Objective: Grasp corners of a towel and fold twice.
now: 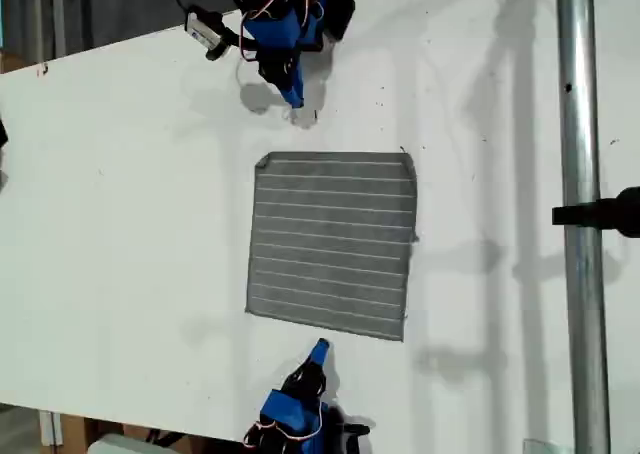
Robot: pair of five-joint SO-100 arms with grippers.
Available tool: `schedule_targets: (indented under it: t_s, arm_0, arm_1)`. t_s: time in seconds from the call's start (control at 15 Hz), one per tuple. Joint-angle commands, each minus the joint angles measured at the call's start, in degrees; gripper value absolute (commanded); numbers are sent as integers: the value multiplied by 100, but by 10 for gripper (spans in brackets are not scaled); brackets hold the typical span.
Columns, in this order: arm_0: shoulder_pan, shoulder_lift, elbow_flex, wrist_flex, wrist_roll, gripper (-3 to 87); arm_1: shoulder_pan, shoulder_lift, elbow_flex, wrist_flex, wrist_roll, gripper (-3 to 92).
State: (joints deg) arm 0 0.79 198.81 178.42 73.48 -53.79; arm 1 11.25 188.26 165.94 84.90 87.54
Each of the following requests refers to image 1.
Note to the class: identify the grey striped towel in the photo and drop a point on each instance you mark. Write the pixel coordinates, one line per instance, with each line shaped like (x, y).
(330, 244)

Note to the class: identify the white box under table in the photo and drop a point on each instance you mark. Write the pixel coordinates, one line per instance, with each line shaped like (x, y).
(130, 445)

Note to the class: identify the brown cardboard box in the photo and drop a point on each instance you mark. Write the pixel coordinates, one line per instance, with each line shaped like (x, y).
(70, 431)

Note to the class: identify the black clamp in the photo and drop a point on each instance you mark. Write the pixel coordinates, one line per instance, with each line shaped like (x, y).
(600, 216)

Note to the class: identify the gripper camera stalk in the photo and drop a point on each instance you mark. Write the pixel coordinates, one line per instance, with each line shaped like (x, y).
(239, 38)

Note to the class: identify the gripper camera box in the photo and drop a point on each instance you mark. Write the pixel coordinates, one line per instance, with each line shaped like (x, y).
(202, 26)
(357, 430)

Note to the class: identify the white table leg bracket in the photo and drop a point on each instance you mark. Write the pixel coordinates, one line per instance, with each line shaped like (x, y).
(50, 428)

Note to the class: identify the steel post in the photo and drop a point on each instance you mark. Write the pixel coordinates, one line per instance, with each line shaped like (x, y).
(580, 124)

